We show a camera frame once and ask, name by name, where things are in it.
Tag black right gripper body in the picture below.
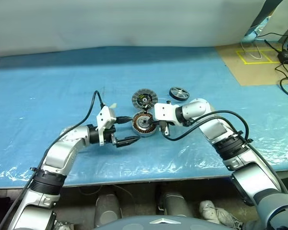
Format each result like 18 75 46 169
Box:
158 120 171 137

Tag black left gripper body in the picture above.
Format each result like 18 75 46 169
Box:
103 123 119 147

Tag round motor lid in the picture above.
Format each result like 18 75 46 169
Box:
131 88 158 111

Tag silver motor housing copper windings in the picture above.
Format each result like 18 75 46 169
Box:
132 112 157 139

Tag black round motor cap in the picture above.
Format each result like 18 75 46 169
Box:
168 86 190 101

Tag blue plastic table cover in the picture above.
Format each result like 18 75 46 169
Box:
0 45 288 190

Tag grey rounded cylinder shape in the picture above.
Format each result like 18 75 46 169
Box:
158 190 192 218
95 193 122 227

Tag grey robot torso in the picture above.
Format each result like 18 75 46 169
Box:
92 214 200 230

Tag brown cardboard sheet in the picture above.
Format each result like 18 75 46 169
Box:
215 43 288 86

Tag black power adapter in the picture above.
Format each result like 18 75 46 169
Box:
277 50 288 63

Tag white panel board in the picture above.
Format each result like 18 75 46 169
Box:
256 0 288 36

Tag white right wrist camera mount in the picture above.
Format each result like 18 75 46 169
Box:
154 102 178 126

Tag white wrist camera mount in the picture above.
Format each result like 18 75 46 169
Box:
154 102 178 126
96 105 117 146

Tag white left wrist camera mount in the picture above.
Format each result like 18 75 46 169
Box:
96 105 117 146

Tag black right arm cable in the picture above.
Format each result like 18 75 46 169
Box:
162 110 288 195

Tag white cable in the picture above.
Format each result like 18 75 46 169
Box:
241 39 264 59

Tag black power cable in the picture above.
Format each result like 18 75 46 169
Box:
275 59 288 101
256 33 288 52

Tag dark grey frame post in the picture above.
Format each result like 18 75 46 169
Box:
249 0 272 28

